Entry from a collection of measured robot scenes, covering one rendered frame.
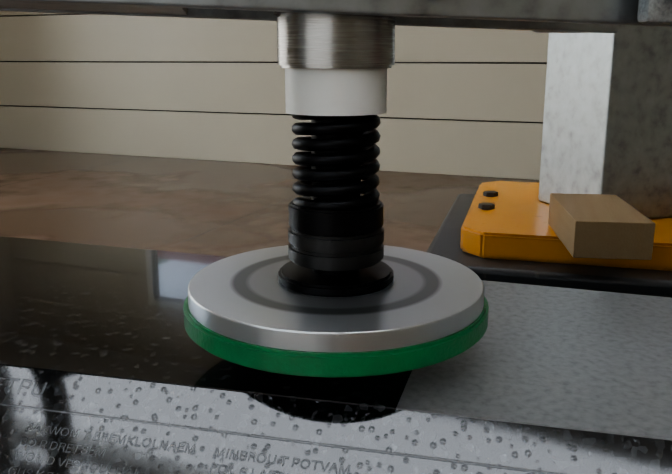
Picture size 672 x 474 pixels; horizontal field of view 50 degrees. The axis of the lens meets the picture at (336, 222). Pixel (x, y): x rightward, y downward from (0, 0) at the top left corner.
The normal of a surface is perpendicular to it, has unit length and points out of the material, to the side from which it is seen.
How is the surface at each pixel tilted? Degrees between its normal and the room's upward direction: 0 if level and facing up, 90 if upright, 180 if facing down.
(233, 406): 45
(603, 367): 0
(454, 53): 90
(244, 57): 90
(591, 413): 0
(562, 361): 0
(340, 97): 90
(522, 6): 90
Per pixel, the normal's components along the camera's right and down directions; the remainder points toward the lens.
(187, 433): -0.16, -0.54
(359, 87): 0.44, 0.20
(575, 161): -0.97, 0.06
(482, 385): 0.00, -0.97
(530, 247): -0.26, 0.21
